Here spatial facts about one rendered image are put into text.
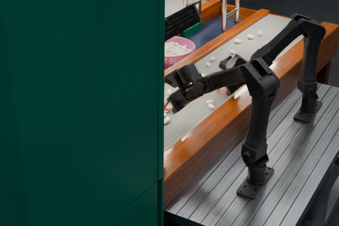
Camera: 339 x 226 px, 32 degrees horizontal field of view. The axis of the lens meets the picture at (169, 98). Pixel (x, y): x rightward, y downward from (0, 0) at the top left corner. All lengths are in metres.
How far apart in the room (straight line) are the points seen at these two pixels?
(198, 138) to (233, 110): 0.26
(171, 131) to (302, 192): 0.54
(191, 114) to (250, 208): 0.55
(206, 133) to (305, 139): 0.44
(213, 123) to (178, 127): 0.13
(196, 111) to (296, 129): 0.42
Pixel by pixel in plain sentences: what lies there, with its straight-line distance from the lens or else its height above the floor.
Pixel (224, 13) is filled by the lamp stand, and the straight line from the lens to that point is 3.13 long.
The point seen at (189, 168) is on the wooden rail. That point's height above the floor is 0.73.
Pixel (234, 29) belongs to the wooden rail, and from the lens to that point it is 3.20.
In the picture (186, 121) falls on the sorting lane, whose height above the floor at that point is 0.74.
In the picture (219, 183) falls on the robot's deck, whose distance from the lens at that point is 2.12.
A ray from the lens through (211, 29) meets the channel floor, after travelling 3.44.
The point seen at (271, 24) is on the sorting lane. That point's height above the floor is 0.74.
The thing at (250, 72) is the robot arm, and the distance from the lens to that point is 1.91.
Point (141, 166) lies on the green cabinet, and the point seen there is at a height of 0.94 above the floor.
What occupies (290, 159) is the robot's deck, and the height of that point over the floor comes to 0.67.
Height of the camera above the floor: 1.92
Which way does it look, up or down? 28 degrees down
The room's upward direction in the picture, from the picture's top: 1 degrees clockwise
